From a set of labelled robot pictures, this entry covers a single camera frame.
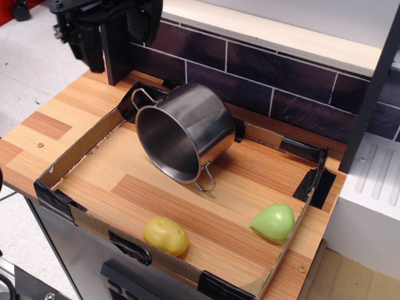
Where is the white dish drainer sink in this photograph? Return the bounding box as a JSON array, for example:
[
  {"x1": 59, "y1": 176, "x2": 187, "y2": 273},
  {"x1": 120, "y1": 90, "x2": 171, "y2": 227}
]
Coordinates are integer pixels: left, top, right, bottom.
[{"x1": 324, "y1": 133, "x2": 399, "y2": 279}]

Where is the yellow plastic potato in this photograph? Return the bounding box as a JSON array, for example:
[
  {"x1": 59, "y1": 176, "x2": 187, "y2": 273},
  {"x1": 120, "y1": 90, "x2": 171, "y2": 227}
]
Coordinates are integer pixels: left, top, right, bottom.
[{"x1": 144, "y1": 216, "x2": 189, "y2": 256}]

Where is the green plastic pear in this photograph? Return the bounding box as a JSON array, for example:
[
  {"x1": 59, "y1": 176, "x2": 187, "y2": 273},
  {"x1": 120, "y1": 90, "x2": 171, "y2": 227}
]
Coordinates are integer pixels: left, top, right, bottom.
[{"x1": 250, "y1": 203, "x2": 295, "y2": 240}]

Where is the stainless steel pot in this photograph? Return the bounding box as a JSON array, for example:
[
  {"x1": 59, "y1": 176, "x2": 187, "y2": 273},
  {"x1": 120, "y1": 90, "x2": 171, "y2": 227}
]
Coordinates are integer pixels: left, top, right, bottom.
[{"x1": 131, "y1": 83, "x2": 236, "y2": 193}]

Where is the dark wooden left post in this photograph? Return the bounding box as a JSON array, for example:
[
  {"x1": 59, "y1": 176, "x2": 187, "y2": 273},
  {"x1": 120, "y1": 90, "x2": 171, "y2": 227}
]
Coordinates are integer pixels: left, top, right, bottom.
[{"x1": 100, "y1": 14, "x2": 132, "y2": 86}]

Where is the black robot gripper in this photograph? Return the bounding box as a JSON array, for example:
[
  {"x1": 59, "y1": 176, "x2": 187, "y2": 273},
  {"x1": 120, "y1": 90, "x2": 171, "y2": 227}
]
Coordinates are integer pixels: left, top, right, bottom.
[{"x1": 49, "y1": 0, "x2": 163, "y2": 73}]

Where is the black oven control panel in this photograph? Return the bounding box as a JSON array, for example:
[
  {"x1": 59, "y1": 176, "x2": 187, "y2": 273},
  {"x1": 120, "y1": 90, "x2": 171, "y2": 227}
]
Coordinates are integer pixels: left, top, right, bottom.
[{"x1": 100, "y1": 263, "x2": 204, "y2": 299}]

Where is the dark wooden post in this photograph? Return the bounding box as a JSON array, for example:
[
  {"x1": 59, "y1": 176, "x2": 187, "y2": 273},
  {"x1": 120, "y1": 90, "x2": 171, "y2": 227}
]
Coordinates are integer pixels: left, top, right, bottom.
[
  {"x1": 100, "y1": 14, "x2": 132, "y2": 86},
  {"x1": 338, "y1": 7, "x2": 399, "y2": 174}
]

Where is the black caster wheel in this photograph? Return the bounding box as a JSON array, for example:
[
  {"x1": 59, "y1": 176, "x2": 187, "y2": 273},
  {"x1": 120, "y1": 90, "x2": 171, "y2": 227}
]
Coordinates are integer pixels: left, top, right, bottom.
[{"x1": 11, "y1": 0, "x2": 31, "y2": 22}]

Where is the red object top left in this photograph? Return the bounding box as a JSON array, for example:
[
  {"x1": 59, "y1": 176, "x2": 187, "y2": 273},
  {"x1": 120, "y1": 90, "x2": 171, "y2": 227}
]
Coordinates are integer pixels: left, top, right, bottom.
[{"x1": 0, "y1": 0, "x2": 15, "y2": 26}]

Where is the light wooden shelf board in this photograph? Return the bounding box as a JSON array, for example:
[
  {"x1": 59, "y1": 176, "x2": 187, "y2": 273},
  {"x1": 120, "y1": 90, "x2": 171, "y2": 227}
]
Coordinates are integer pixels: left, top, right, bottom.
[{"x1": 162, "y1": 1, "x2": 382, "y2": 77}]

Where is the dark wooden right post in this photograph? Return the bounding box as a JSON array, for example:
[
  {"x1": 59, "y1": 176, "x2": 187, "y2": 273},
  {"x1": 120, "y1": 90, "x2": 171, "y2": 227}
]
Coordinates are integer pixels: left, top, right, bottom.
[{"x1": 338, "y1": 7, "x2": 399, "y2": 174}]

